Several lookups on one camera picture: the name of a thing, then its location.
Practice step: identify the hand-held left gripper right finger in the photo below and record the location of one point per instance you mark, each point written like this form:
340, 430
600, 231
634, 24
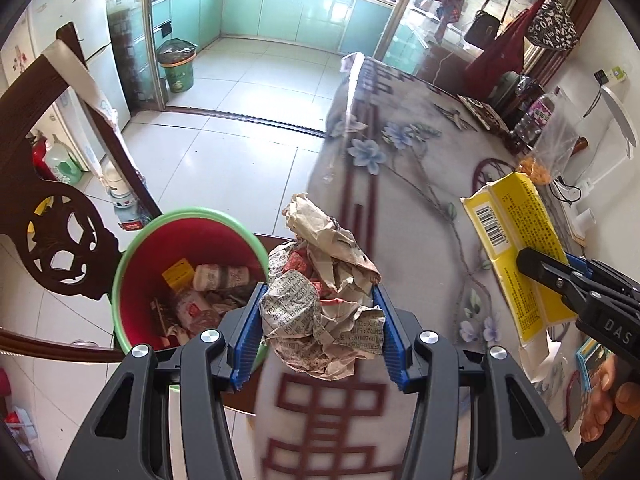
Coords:
392, 342

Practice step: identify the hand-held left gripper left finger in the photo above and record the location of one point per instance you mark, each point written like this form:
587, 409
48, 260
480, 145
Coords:
247, 345

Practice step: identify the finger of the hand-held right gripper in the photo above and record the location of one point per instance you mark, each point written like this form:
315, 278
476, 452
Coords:
607, 280
545, 270

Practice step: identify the yellow box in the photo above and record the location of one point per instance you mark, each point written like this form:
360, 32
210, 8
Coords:
520, 240

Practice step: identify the white snack bag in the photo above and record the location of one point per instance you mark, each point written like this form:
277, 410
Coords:
192, 310

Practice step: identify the brown paper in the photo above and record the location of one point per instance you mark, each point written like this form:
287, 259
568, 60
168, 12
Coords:
320, 300

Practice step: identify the brown wrapper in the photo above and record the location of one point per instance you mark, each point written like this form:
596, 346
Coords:
161, 312

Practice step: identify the small yellow carton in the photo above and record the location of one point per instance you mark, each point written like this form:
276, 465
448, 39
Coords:
177, 274

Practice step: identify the red bin with green rim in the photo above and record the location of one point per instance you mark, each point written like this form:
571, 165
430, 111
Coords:
150, 255

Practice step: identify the black shoulder bag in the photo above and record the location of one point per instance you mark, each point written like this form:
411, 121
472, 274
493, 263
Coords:
482, 26

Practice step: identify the green trash bin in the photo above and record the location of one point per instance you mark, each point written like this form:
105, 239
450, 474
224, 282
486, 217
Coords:
176, 62

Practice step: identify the person's right hand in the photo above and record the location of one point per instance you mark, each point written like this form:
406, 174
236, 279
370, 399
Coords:
602, 405

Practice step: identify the zip bag with orange snacks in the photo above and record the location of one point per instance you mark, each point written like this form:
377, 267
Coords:
552, 147

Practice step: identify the pink label drink bottle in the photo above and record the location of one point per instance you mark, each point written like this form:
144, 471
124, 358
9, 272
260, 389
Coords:
537, 112

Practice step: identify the white desk lamp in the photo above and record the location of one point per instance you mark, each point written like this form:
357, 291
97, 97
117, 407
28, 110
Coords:
620, 115

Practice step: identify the dark snack pack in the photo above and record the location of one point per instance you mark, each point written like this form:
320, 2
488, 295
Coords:
482, 112

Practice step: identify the black charger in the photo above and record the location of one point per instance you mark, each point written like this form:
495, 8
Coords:
599, 76

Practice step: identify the small white bottle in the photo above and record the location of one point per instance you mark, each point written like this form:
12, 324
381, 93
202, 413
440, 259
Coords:
116, 180

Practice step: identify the dark red cloth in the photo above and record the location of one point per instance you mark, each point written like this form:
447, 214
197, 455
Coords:
505, 55

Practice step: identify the carved wooden chair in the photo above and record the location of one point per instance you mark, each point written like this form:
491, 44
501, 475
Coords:
65, 220

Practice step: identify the black white patterned bag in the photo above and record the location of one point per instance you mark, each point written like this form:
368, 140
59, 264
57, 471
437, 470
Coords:
552, 22

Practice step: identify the green detergent bottle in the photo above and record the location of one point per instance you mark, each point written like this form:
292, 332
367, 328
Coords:
62, 162

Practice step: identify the white printed cloth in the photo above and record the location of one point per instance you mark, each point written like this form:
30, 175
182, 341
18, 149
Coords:
85, 80

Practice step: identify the glass sliding door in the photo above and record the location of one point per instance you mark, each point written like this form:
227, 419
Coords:
132, 35

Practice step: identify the teal base cabinets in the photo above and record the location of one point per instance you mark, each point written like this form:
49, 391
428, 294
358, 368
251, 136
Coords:
280, 10

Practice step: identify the white fridge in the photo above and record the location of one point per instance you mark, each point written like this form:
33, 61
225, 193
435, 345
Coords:
45, 25

